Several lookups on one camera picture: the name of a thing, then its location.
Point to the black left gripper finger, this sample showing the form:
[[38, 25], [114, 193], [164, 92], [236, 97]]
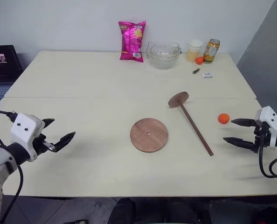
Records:
[[49, 122], [64, 141]]

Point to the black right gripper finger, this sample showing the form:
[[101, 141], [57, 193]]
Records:
[[243, 122], [240, 142]]

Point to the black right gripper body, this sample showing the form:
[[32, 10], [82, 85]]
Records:
[[262, 138]]

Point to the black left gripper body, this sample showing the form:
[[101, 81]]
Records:
[[41, 145]]

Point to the wooden stick with disc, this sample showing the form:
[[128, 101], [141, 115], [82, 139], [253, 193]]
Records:
[[192, 123]]

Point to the large orange fruit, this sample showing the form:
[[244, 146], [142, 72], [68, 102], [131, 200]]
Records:
[[223, 118]]

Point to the small white packet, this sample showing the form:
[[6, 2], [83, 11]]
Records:
[[206, 74]]

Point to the small metal clasp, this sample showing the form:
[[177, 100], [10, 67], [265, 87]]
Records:
[[195, 71]]

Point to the black laptop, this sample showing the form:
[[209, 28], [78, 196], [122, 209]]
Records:
[[1, 67]]

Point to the small orange fruit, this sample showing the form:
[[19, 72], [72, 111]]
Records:
[[199, 60]]

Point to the orange juice can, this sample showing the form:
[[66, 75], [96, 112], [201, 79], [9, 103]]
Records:
[[211, 51]]

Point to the round wooden base disc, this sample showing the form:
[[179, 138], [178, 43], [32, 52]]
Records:
[[149, 135]]

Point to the dark rounded shape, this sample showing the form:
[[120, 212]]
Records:
[[123, 211]]

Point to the clear glass bowl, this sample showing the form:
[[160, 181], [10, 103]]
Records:
[[163, 56]]

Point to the pink chips bag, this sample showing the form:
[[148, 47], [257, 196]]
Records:
[[132, 42]]

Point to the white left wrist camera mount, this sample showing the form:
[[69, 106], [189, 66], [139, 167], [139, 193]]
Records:
[[24, 130]]

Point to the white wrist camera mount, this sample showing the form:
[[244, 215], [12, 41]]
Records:
[[24, 130], [269, 116]]

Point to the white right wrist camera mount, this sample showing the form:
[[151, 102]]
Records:
[[269, 116]]

